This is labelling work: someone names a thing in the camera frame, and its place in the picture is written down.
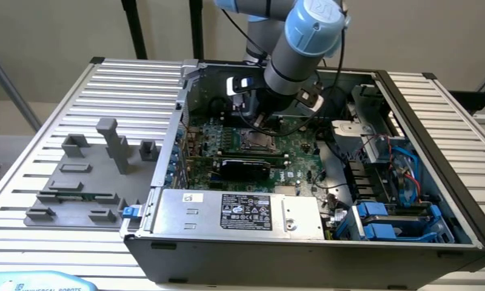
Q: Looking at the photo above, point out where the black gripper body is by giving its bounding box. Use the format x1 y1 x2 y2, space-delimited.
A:
253 87 304 132

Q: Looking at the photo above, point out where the CPU socket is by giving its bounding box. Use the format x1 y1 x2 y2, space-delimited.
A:
237 129 280 153

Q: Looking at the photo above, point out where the white sensor box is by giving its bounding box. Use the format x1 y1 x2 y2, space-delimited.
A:
295 88 325 117

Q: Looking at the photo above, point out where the green motherboard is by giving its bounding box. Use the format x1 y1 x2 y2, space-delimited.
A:
176 116 328 195

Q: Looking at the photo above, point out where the black graphics card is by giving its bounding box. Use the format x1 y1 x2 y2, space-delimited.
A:
219 156 272 183

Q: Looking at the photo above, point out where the silver metal drive cage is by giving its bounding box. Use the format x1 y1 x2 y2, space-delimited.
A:
329 84 408 164

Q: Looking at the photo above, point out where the black tripod leg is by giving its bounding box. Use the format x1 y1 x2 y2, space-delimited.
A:
188 0 205 60
120 0 149 60

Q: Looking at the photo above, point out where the silver power supply unit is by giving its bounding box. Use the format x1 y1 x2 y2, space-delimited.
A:
147 188 327 241

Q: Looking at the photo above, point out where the blue disk bay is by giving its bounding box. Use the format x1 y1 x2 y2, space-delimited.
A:
335 199 457 244

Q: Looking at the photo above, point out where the blue case latch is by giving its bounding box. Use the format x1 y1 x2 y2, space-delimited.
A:
121 204 143 219

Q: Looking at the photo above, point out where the open black PC case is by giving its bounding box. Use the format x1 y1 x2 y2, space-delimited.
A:
123 59 485 284

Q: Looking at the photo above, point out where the grey parts rack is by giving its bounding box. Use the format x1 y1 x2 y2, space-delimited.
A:
23 118 164 227

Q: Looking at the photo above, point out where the green RAM stick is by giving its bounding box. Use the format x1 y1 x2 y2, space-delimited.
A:
39 191 116 201

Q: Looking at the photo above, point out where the grey metal pole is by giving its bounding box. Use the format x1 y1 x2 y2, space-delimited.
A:
0 39 44 133

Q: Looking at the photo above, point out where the blue teach pendant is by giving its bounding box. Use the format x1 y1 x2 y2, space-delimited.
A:
0 270 97 291

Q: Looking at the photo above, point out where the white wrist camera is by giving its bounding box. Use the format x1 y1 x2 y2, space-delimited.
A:
225 75 255 96

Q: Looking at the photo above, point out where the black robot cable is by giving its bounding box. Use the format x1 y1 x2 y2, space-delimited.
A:
220 0 348 137

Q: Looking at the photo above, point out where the red and black wire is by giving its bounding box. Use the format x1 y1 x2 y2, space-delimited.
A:
361 135 424 204

